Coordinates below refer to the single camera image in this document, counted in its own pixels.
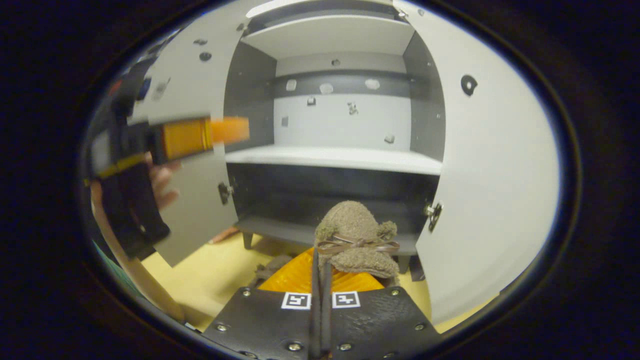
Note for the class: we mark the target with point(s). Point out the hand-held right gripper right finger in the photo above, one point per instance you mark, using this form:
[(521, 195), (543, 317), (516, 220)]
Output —
[(380, 320)]

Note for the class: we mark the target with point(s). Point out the brown fuzzy shoe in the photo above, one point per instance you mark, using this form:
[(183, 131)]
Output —
[(272, 267), (350, 220)]

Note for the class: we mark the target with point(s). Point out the white shoe cabinet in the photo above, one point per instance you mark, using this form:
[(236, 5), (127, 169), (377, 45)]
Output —
[(340, 160)]

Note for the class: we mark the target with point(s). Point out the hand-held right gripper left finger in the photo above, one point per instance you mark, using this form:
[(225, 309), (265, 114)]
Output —
[(260, 320)]

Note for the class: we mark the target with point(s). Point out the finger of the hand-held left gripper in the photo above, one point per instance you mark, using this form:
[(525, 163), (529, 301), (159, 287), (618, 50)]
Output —
[(185, 137)]

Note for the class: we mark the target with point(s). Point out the person's green shirt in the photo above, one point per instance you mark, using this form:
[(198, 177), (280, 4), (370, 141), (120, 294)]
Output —
[(110, 265)]

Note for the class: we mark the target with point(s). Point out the white cabinet door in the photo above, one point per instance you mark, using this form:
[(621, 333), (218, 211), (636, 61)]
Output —
[(200, 200), (490, 175)]

